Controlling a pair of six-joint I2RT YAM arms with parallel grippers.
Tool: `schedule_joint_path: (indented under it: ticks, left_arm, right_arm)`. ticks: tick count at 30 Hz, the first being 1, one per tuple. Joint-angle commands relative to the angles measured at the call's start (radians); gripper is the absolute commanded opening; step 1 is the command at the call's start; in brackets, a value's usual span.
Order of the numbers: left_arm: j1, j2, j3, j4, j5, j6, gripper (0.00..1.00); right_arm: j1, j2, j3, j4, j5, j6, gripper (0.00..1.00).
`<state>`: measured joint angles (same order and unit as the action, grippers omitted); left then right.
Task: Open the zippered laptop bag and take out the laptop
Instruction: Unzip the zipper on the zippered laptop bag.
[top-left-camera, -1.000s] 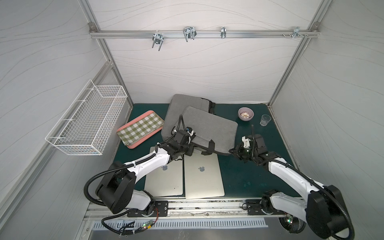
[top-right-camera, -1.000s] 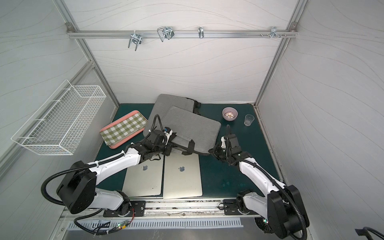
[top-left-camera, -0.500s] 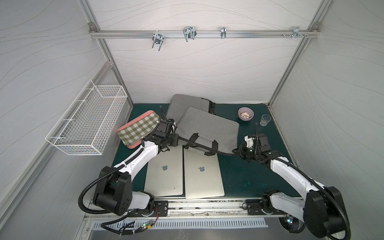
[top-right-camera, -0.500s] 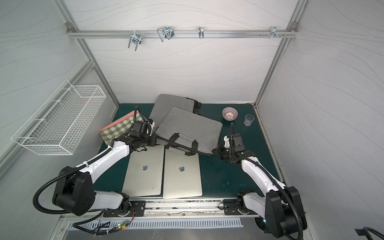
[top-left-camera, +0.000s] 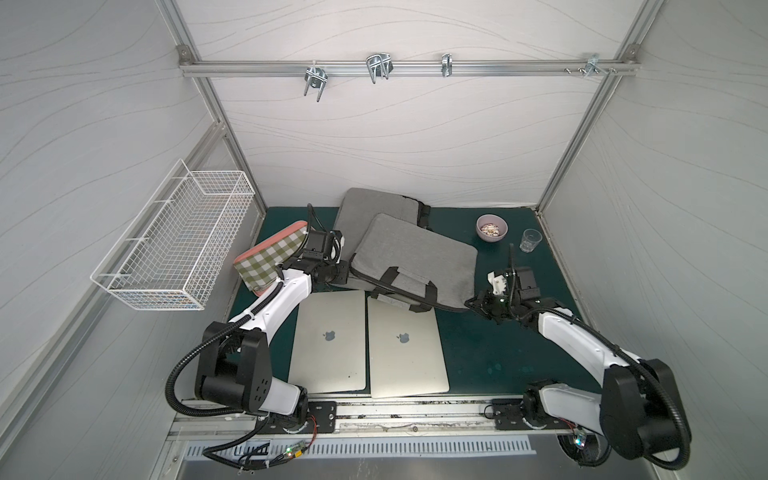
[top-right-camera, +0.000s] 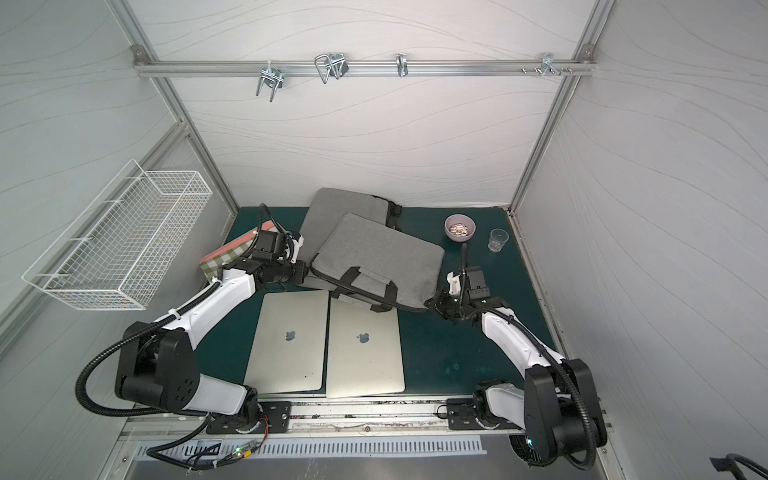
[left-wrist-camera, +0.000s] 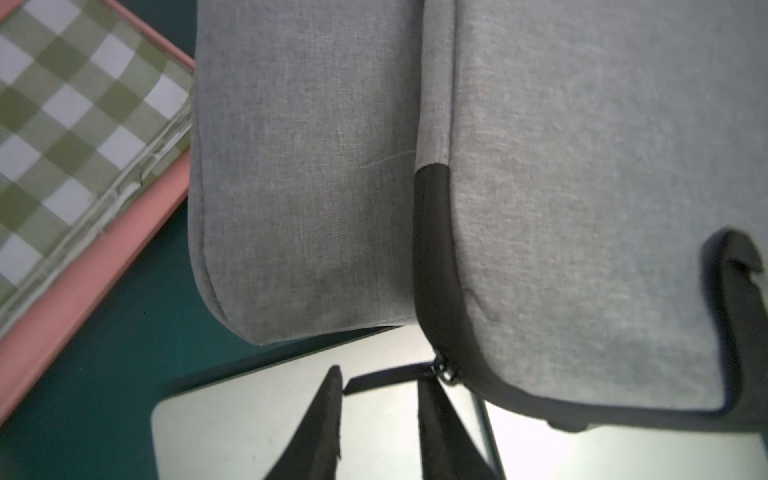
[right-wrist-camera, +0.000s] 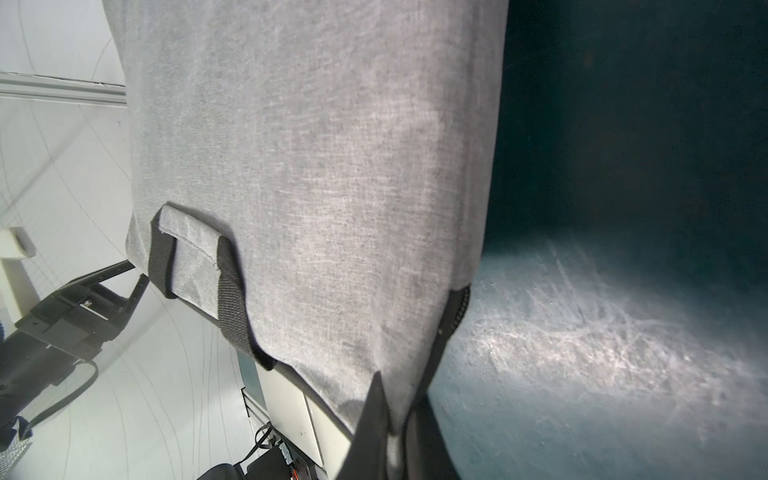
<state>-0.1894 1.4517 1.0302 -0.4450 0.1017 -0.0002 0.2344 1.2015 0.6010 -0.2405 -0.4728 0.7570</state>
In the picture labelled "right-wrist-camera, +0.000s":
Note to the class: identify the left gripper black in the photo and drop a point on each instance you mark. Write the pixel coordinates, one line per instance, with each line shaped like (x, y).
(66, 329)

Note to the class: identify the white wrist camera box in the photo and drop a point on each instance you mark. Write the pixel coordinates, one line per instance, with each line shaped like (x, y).
(18, 294)

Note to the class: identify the grey laptop sleeve bag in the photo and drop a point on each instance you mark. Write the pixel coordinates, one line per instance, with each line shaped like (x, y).
(345, 148)

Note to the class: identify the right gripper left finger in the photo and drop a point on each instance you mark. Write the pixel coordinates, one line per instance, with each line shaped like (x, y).
(366, 457)

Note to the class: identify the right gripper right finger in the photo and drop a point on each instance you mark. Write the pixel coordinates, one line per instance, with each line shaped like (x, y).
(426, 454)

